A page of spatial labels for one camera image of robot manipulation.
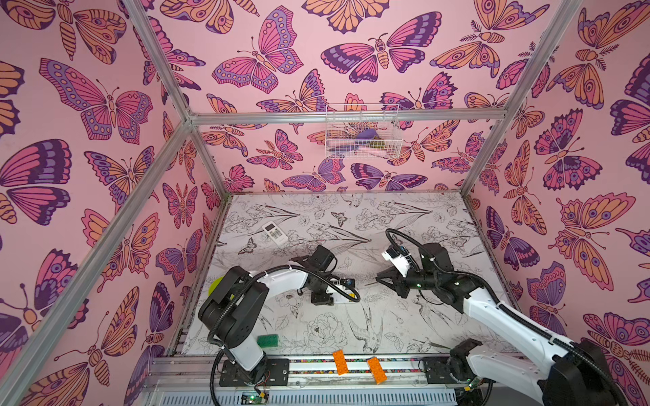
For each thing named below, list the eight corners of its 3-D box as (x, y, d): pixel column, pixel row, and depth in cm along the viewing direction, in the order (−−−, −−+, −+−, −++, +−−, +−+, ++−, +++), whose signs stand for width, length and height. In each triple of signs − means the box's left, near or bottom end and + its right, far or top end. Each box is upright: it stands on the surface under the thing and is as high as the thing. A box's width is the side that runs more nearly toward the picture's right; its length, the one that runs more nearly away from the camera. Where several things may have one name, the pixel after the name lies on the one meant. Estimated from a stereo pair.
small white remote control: (280, 249, 104) (280, 246, 102) (262, 228, 111) (261, 225, 109) (291, 242, 106) (290, 239, 104) (272, 222, 113) (271, 219, 111)
